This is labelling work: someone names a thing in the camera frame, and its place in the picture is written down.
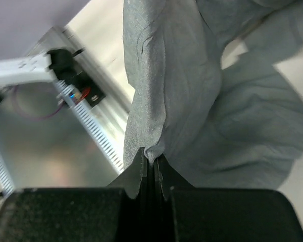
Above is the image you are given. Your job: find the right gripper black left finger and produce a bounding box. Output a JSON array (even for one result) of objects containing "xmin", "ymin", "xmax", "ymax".
[{"xmin": 0, "ymin": 149, "xmax": 146, "ymax": 241}]

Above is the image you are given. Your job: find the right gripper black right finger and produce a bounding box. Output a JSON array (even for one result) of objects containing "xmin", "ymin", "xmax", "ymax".
[{"xmin": 154, "ymin": 157, "xmax": 303, "ymax": 241}]

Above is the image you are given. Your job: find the grey shirt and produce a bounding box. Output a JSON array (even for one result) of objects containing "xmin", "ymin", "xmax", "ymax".
[{"xmin": 123, "ymin": 1, "xmax": 303, "ymax": 189}]

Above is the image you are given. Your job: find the white slotted cable duct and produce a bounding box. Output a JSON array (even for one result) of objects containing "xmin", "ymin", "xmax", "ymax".
[{"xmin": 53, "ymin": 81, "xmax": 124, "ymax": 174}]

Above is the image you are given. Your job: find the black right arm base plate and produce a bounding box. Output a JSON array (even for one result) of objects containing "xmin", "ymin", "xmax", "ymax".
[{"xmin": 66, "ymin": 72, "xmax": 106, "ymax": 107}]

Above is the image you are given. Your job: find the aluminium rail frame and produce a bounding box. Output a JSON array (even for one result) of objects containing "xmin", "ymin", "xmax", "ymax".
[{"xmin": 22, "ymin": 26, "xmax": 134, "ymax": 142}]

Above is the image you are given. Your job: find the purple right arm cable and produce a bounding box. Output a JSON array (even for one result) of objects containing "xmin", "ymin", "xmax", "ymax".
[{"xmin": 14, "ymin": 84, "xmax": 66, "ymax": 119}]

